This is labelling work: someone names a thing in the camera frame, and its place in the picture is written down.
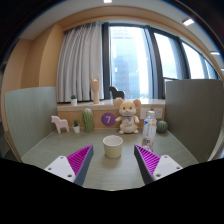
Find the grey window curtain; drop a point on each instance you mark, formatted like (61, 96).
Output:
(80, 63)

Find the small potted plant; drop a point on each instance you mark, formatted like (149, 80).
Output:
(73, 101)
(76, 129)

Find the round purple number sign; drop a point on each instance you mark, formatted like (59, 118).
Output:
(108, 119)

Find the black horse figure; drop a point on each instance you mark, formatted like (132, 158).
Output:
(117, 93)

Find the tall green cactus ornament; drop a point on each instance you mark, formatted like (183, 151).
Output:
(88, 120)

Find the grey desk partition panel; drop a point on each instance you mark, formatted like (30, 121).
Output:
(193, 116)

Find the cream plush mouse toy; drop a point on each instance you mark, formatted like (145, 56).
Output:
(127, 116)

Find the white wall socket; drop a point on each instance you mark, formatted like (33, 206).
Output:
(143, 113)
(158, 113)

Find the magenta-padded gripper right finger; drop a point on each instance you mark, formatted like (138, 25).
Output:
(165, 166)

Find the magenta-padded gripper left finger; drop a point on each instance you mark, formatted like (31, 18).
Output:
(61, 166)

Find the round green cactus ornament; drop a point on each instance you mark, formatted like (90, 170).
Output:
(162, 127)

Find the ceiling lights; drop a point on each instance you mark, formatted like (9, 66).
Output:
(188, 22)

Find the pink wooden horse figure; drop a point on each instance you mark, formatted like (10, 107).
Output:
(60, 123)

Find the clear plastic water bottle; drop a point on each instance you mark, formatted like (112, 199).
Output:
(149, 128)

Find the pale green desk partition panel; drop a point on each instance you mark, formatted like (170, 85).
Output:
(30, 116)

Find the wooden hand figure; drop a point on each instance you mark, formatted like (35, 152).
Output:
(95, 88)

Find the pale yellow cup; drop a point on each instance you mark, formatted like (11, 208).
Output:
(113, 148)

